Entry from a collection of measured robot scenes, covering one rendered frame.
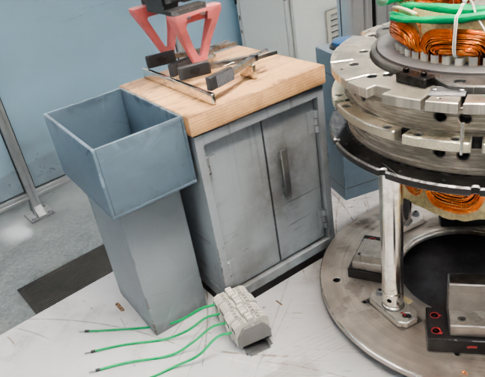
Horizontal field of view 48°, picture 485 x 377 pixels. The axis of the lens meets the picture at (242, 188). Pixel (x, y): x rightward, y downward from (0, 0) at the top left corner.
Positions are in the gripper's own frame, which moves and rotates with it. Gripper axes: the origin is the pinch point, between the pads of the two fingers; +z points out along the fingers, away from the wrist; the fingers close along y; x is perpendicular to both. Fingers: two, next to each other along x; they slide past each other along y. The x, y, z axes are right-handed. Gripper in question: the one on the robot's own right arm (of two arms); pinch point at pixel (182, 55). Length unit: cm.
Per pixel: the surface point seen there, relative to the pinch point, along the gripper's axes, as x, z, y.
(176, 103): -6.8, 2.3, 8.8
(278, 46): 139, 62, -161
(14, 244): -16, 110, -173
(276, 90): 3.8, 3.3, 14.3
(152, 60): -3.3, 0.0, -2.7
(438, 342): 3.5, 27.3, 37.8
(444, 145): 3.2, 3.2, 37.9
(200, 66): -1.5, -0.1, 6.9
